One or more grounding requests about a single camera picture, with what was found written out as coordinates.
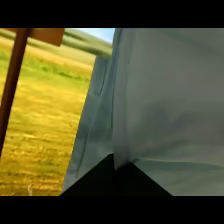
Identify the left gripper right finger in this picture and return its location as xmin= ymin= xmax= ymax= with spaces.
xmin=114 ymin=160 xmax=173 ymax=197

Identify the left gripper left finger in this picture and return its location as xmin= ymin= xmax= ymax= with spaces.
xmin=60 ymin=152 xmax=116 ymax=197

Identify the pale blue shirt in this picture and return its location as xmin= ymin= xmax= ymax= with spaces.
xmin=61 ymin=27 xmax=224 ymax=197

